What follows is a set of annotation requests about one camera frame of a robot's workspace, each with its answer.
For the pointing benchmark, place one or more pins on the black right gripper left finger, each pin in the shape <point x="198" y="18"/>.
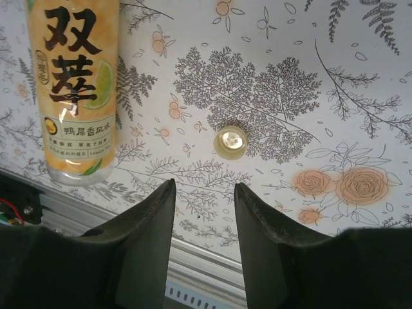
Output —
<point x="96" y="273"/>

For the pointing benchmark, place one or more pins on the aluminium table rail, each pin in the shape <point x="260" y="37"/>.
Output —
<point x="199" y="257"/>

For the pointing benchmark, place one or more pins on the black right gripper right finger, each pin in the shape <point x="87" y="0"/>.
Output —
<point x="322" y="273"/>

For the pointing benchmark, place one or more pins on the pale yellow bottle cap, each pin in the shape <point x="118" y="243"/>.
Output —
<point x="225" y="154"/>

